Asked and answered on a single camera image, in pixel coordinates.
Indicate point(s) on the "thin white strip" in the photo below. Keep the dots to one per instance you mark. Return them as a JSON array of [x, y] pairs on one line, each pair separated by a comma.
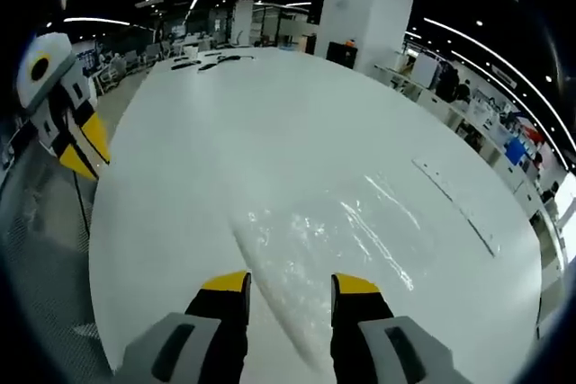
[[459, 206]]

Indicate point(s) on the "wide white pillar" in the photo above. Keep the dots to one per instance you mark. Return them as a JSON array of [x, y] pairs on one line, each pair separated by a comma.
[[360, 11]]

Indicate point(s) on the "black tool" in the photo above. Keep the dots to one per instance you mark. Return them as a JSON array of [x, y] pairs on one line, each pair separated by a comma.
[[225, 61], [184, 65]]

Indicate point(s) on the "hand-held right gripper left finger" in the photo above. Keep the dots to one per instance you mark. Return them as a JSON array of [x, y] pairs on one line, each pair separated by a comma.
[[189, 343]]

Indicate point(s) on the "black box with orange top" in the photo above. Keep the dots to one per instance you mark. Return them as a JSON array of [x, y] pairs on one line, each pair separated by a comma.
[[342, 55]]

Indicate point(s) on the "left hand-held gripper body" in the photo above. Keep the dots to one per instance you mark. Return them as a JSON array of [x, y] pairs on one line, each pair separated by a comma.
[[42, 87]]

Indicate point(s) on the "blue box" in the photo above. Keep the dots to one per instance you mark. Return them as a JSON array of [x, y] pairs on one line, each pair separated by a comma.
[[515, 150]]

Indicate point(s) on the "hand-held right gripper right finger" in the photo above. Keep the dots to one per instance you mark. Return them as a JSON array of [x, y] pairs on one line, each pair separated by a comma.
[[378, 348]]

